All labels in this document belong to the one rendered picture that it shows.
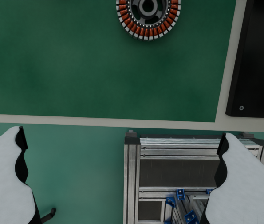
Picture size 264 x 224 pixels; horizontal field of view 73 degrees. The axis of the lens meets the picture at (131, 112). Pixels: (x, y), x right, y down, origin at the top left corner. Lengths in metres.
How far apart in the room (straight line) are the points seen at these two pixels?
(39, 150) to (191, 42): 1.21
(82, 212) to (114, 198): 0.27
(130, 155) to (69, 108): 0.67
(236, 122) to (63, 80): 0.39
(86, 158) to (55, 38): 1.02
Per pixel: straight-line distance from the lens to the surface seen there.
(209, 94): 0.42
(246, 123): 0.48
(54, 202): 1.59
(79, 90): 0.39
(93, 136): 1.24
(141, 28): 0.35
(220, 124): 0.45
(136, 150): 1.03
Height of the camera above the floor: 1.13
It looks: 75 degrees down
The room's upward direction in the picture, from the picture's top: 174 degrees clockwise
